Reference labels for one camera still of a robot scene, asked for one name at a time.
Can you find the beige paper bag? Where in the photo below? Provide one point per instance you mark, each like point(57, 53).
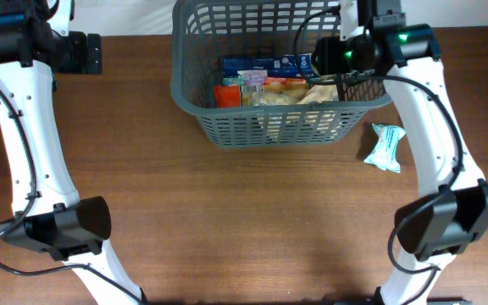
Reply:
point(287, 94)

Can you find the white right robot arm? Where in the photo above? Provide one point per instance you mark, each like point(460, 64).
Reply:
point(376, 43)

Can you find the grey plastic lattice basket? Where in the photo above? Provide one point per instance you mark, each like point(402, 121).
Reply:
point(206, 32)

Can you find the blue tissue box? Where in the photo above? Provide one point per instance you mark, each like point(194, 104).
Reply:
point(257, 70)

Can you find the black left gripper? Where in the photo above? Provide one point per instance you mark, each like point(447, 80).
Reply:
point(82, 63)

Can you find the white green wipes pack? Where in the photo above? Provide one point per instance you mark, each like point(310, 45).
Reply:
point(384, 154)

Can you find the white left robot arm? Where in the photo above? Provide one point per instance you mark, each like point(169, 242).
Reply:
point(48, 214)

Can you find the orange pasta packet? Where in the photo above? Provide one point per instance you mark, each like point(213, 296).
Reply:
point(229, 94)

